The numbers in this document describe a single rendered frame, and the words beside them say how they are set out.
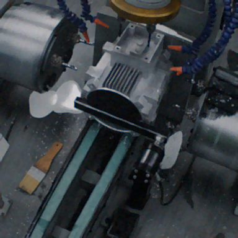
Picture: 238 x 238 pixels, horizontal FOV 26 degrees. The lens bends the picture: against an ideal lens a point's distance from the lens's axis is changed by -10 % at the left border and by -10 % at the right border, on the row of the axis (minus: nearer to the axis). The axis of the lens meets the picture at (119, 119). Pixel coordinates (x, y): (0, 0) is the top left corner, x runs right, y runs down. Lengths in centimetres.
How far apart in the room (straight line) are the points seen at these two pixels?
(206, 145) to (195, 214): 27
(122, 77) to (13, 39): 32
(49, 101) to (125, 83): 39
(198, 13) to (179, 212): 57
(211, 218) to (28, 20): 78
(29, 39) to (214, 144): 56
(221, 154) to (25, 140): 61
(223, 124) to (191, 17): 37
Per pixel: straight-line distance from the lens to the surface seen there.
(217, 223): 155
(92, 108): 142
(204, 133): 134
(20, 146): 163
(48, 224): 137
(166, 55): 148
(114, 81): 138
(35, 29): 143
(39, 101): 172
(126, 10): 123
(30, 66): 143
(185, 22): 155
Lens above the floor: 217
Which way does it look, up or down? 54 degrees down
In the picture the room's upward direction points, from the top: 7 degrees clockwise
